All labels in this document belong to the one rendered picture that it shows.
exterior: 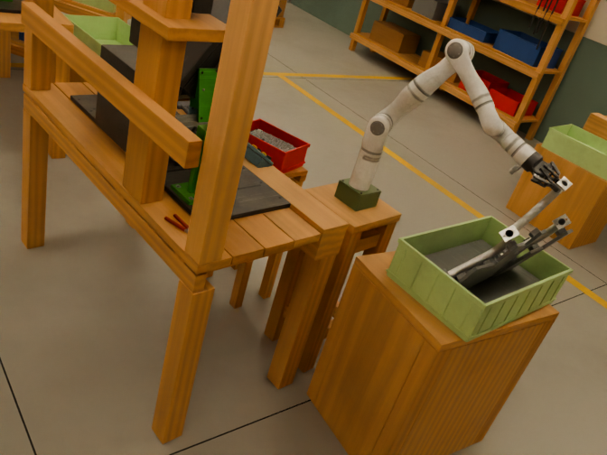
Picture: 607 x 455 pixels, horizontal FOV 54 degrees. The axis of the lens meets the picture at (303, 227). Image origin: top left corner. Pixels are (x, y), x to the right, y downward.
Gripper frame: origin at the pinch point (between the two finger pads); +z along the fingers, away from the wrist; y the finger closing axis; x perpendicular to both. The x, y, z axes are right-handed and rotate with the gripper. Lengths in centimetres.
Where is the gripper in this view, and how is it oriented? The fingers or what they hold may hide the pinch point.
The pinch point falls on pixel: (558, 186)
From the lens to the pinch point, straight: 231.3
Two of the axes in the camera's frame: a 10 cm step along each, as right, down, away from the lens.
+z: 6.5, 7.1, -2.6
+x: -2.5, 5.3, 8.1
